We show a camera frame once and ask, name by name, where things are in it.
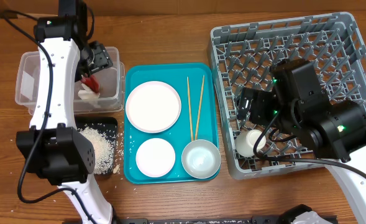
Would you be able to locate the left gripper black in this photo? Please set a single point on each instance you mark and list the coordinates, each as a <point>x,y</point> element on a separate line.
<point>103,58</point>

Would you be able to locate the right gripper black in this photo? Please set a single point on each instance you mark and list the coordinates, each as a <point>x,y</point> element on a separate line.
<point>260,99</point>

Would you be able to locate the red snack wrapper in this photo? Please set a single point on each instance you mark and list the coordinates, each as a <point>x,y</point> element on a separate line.
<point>91,82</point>

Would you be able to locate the white napkin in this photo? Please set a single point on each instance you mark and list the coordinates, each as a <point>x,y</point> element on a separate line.
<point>87,95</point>

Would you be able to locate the white paper cup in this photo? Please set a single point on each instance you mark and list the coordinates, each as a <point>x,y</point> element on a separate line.
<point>245,141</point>

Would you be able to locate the pile of rice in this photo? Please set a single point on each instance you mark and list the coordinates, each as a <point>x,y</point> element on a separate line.
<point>103,148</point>

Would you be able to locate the small pink bowl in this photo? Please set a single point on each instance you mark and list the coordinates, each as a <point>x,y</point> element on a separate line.
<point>155,157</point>

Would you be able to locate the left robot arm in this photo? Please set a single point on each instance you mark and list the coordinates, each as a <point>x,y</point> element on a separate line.
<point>52,147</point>

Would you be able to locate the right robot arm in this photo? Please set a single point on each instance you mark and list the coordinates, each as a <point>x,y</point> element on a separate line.
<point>298,107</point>

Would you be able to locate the grey dishwasher rack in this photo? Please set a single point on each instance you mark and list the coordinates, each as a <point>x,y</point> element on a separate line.
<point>242,55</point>

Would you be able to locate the black food waste tray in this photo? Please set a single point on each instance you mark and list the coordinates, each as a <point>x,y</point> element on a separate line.
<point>108,125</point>

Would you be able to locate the right wooden chopstick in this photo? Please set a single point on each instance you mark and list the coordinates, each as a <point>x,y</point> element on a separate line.
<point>199,109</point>

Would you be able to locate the clear plastic bin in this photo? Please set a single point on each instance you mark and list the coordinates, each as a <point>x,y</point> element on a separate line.
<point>111,86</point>

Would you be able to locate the large pink plate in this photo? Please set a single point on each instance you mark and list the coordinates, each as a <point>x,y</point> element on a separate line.
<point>153,107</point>

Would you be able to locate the grey-white bowl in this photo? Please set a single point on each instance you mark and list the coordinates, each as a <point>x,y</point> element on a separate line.
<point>201,159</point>

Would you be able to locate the teal plastic tray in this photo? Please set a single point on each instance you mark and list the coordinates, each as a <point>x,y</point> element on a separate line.
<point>186,79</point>

